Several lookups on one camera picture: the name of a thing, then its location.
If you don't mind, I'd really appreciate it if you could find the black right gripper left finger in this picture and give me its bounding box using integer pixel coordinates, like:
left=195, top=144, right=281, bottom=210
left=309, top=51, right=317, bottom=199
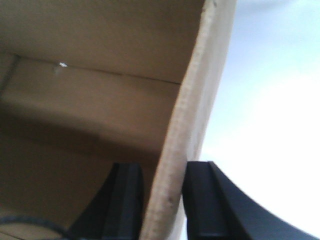
left=69, top=163, right=144, bottom=240

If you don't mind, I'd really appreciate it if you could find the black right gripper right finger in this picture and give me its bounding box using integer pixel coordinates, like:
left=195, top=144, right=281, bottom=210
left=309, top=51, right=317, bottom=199
left=183, top=161, right=314, bottom=240

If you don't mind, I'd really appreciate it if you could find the brown cardboard box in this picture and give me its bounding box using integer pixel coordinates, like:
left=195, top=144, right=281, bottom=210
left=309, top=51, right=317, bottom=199
left=0, top=0, right=237, bottom=240

